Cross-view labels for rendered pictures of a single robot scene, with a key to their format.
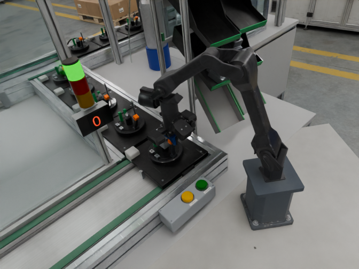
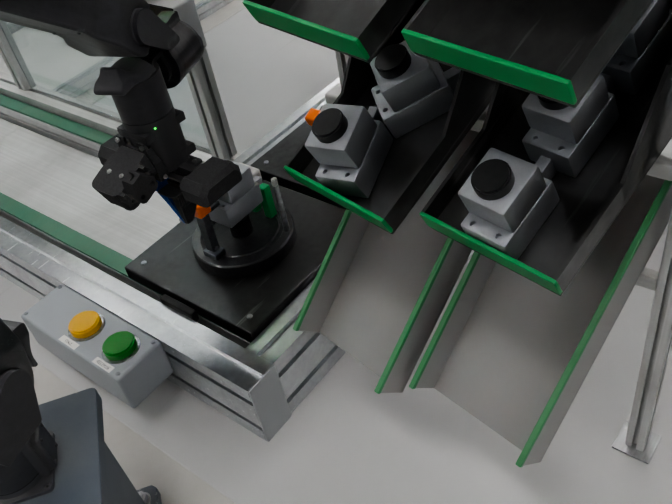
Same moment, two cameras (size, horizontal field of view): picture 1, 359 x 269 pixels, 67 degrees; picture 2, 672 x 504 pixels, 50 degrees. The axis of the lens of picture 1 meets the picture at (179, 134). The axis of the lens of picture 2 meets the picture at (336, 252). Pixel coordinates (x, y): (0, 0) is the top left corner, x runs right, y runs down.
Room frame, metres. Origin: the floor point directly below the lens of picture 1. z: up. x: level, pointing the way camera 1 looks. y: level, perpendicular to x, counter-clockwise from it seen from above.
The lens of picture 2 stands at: (0.81, -0.70, 1.59)
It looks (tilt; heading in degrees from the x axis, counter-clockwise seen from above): 41 degrees down; 83
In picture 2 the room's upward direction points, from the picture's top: 12 degrees counter-clockwise
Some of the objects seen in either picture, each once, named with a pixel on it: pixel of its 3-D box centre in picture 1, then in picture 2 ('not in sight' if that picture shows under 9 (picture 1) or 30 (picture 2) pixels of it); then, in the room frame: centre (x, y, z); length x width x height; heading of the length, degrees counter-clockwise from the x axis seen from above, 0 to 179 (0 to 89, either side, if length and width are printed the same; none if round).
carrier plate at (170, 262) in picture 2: (166, 154); (247, 247); (0.79, 0.06, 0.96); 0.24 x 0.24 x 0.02; 37
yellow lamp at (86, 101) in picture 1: (84, 97); not in sight; (0.77, 0.29, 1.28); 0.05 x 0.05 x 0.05
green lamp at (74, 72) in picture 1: (73, 69); not in sight; (0.77, 0.29, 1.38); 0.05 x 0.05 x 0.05
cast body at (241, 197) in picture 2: (161, 135); (234, 184); (0.80, 0.07, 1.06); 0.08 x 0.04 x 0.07; 38
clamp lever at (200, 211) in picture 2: (170, 145); (210, 222); (0.76, 0.04, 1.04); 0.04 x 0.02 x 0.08; 37
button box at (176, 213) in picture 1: (188, 202); (95, 342); (0.57, 0.00, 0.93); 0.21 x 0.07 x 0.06; 127
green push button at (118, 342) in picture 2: (201, 185); (120, 347); (0.61, -0.05, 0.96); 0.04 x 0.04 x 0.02
